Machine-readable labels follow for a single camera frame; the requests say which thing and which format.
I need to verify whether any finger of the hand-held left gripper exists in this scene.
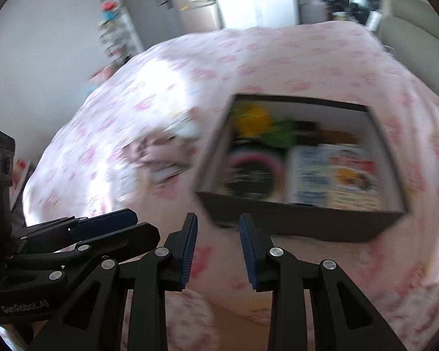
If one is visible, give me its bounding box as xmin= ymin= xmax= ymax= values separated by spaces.
xmin=20 ymin=208 xmax=138 ymax=254
xmin=7 ymin=222 xmax=161 ymax=270

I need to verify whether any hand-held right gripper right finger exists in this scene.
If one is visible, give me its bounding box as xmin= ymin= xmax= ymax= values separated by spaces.
xmin=239 ymin=213 xmax=407 ymax=351

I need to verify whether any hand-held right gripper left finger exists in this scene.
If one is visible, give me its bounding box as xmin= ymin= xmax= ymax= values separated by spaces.
xmin=28 ymin=212 xmax=199 ymax=351

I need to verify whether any dark cardboard box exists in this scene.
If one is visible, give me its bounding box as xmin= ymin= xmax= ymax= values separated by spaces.
xmin=195 ymin=94 xmax=409 ymax=242

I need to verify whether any pink floral cloth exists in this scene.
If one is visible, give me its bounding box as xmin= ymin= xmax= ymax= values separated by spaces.
xmin=121 ymin=288 xmax=221 ymax=351

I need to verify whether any black round pink-rimmed item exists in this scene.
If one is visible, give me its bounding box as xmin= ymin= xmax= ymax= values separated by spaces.
xmin=221 ymin=146 xmax=287 ymax=202

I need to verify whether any colourful printed packet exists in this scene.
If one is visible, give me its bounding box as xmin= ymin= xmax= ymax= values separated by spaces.
xmin=287 ymin=144 xmax=385 ymax=211

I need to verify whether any green toy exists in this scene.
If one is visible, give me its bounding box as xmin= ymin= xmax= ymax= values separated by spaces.
xmin=263 ymin=117 xmax=298 ymax=149

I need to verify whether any yellow toy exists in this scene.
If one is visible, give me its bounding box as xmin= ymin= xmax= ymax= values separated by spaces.
xmin=234 ymin=103 xmax=273 ymax=138

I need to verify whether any cluttered white shelf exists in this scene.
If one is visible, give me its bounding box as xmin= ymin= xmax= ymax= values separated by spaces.
xmin=95 ymin=0 xmax=144 ymax=67

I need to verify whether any pink printed blanket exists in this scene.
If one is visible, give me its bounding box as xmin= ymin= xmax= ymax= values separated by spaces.
xmin=22 ymin=20 xmax=439 ymax=351

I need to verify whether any grey cabinet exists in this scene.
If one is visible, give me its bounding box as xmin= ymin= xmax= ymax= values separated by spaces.
xmin=111 ymin=0 xmax=184 ymax=52

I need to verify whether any silver refrigerator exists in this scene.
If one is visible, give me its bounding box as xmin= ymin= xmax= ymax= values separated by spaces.
xmin=167 ymin=0 xmax=224 ymax=36

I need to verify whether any grey cushion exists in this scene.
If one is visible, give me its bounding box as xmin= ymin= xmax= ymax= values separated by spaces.
xmin=376 ymin=0 xmax=439 ymax=107

